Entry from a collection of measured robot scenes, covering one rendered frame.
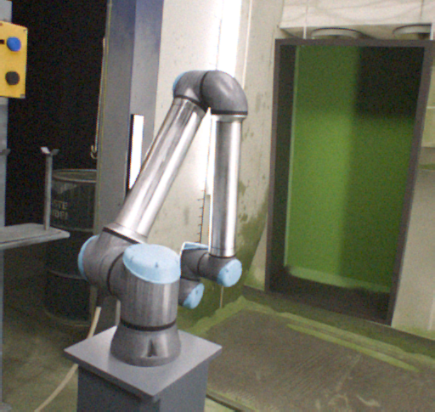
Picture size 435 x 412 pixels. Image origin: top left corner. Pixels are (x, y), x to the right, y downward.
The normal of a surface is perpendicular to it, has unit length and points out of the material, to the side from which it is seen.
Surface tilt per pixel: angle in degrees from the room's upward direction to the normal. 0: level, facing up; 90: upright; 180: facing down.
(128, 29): 90
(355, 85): 102
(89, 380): 90
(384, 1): 90
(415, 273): 57
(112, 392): 90
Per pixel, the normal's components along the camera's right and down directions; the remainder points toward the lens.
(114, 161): -0.53, 0.07
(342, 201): -0.45, 0.28
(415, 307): -0.40, -0.48
